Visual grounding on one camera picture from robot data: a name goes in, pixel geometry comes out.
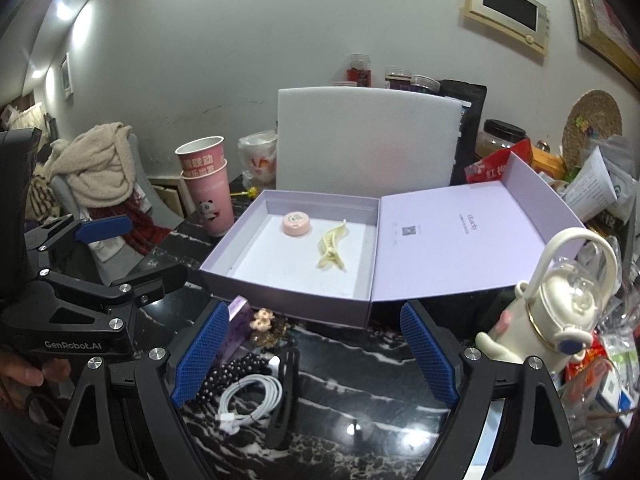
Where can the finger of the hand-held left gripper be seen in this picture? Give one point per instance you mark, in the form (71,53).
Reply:
(105,228)
(160,280)

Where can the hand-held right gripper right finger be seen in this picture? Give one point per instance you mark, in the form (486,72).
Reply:
(430,360)

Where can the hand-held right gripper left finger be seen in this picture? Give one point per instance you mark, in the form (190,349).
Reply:
(200,355)

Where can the silver barcode packet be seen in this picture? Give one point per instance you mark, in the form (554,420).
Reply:
(237,325)

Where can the black hair clip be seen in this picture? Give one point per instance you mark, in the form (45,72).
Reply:
(285,390)

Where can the lilac gift box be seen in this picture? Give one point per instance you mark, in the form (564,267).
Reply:
(450,260)

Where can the pink blush compact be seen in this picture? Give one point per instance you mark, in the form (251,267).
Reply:
(296,224)

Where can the person's left hand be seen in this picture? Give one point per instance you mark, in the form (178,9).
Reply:
(25,375)

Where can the red scarf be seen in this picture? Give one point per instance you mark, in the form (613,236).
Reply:
(140,230)

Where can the grey chair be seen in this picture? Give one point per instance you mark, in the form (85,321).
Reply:
(155,200)

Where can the beige knit sweater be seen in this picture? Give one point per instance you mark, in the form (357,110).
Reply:
(95,165)

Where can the wooden drawer cabinet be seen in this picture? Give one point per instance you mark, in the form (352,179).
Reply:
(167,195)

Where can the flower hair clip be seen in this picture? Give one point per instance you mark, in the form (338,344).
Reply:
(262,319)

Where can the light pink paper cup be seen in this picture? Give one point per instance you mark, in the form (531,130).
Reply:
(210,200)

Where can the dark pink paper cup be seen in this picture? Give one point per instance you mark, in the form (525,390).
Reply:
(200,155)

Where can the yellow lollipop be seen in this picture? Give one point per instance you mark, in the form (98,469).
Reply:
(252,191)

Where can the white cartoon water bottle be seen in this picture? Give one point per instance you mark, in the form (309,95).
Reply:
(550,300)

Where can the cream hair claw clip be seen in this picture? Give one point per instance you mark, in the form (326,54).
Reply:
(327,250)

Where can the plastic bag with drink cup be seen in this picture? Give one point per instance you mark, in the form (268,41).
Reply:
(257,160)

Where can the blue and white box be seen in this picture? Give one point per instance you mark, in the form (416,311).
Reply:
(615,405)

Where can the red snack packet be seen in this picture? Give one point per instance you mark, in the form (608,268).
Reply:
(492,170)

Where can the white foam sheet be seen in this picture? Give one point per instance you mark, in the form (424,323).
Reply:
(365,145)

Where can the orange box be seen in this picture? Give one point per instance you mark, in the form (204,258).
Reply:
(547,162)

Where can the black foil bag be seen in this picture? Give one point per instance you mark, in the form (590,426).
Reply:
(467,130)

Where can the glass jar with black lid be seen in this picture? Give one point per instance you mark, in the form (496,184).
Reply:
(500,135)

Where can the jar with grey lid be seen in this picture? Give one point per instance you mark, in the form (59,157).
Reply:
(425,84)

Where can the dark jar with white lid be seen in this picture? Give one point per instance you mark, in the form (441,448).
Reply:
(398,80)

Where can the clear jar with red contents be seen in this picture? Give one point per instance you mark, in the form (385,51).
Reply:
(359,70)

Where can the round woven mat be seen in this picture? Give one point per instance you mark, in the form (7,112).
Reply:
(595,120)

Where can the small wall panel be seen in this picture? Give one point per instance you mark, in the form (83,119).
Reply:
(66,72)

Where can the wall intercom panel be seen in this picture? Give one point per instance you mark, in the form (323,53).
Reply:
(510,5)

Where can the gold picture frame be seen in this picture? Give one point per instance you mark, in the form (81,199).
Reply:
(600,15)

